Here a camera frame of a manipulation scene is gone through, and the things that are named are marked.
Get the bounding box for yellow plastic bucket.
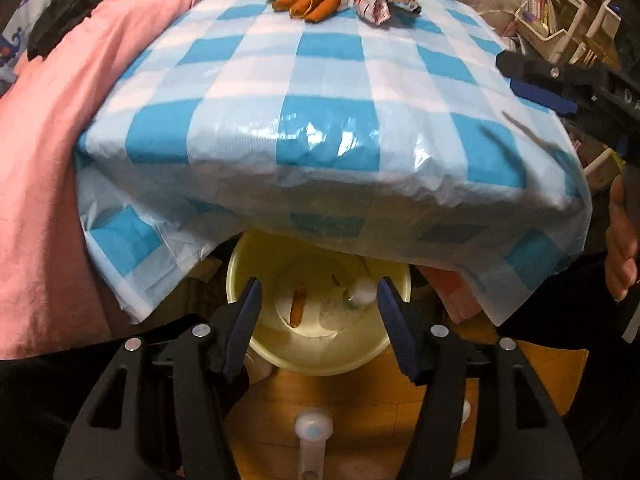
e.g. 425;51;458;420
226;230;414;377

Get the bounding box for black clothing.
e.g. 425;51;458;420
26;0;125;62

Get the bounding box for blue checkered tablecloth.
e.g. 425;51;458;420
75;0;594;329

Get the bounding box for crumpled red white wrapper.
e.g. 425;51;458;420
353;0;392;25

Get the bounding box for person's right hand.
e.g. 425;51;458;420
604;174;640;303

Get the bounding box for whale print curtain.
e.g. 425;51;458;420
0;0;38;93

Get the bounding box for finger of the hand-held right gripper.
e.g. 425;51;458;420
496;50;608;116

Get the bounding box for clear plastic bag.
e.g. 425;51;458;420
474;0;523;37

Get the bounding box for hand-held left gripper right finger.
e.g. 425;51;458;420
376;277;584;480

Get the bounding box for small white round container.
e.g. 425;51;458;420
344;278;377;312

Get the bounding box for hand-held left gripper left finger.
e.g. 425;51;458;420
52;277;264;480

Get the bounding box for pink blanket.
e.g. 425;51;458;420
0;0;283;361

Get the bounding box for translucent plastic tube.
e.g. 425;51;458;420
294;409;334;480

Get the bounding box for white storage baskets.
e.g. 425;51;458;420
515;0;626;67

